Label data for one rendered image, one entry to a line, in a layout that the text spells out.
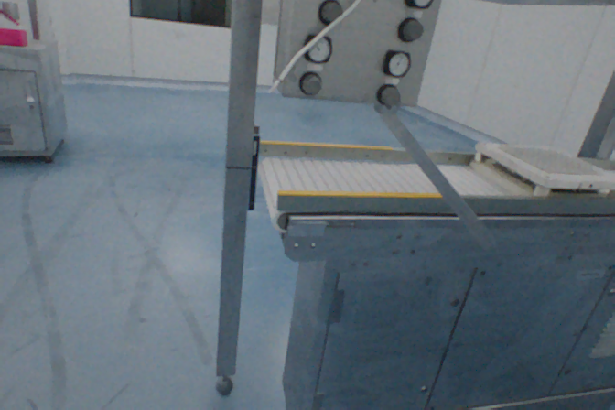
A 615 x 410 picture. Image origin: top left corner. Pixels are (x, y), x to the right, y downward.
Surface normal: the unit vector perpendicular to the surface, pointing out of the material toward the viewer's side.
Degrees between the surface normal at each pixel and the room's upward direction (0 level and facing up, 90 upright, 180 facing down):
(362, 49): 90
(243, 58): 90
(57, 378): 0
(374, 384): 91
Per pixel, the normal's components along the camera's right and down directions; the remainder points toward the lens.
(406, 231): 0.22, 0.41
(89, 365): 0.13, -0.91
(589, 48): -0.93, 0.03
